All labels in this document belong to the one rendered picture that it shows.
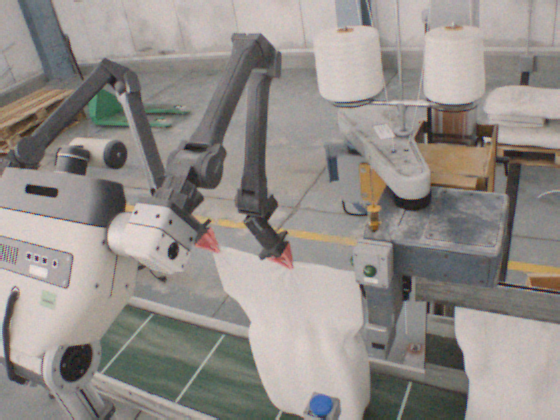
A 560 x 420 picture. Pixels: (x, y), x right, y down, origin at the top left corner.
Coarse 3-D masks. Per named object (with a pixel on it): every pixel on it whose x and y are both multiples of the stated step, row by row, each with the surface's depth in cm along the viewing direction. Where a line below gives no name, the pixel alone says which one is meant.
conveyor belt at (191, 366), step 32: (128, 320) 237; (160, 320) 234; (128, 352) 219; (160, 352) 216; (192, 352) 213; (224, 352) 210; (160, 384) 200; (192, 384) 198; (224, 384) 196; (256, 384) 193; (384, 384) 183; (416, 384) 180; (224, 416) 182; (256, 416) 180; (288, 416) 178; (384, 416) 171; (416, 416) 169; (448, 416) 167
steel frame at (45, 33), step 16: (32, 0) 782; (48, 0) 786; (336, 0) 548; (352, 0) 540; (368, 0) 570; (32, 16) 803; (48, 16) 790; (336, 16) 559; (352, 16) 550; (368, 16) 581; (32, 32) 810; (48, 32) 795; (48, 48) 828; (64, 48) 829; (48, 64) 848; (64, 64) 834; (48, 80) 853; (64, 80) 836
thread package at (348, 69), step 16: (336, 32) 118; (352, 32) 116; (368, 32) 115; (320, 48) 116; (336, 48) 113; (352, 48) 112; (368, 48) 114; (320, 64) 119; (336, 64) 115; (352, 64) 114; (368, 64) 115; (320, 80) 122; (336, 80) 117; (352, 80) 116; (368, 80) 117; (336, 96) 120; (352, 96) 119; (368, 96) 119
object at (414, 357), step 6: (408, 348) 240; (414, 348) 238; (420, 348) 239; (408, 354) 237; (414, 354) 236; (420, 354) 235; (408, 360) 234; (414, 360) 233; (420, 360) 232; (414, 366) 230; (420, 366) 229
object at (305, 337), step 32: (224, 256) 158; (256, 256) 149; (224, 288) 168; (256, 288) 158; (288, 288) 151; (320, 288) 145; (352, 288) 139; (256, 320) 161; (288, 320) 155; (320, 320) 151; (352, 320) 147; (256, 352) 165; (288, 352) 156; (320, 352) 150; (352, 352) 149; (288, 384) 165; (320, 384) 156; (352, 384) 152; (352, 416) 162
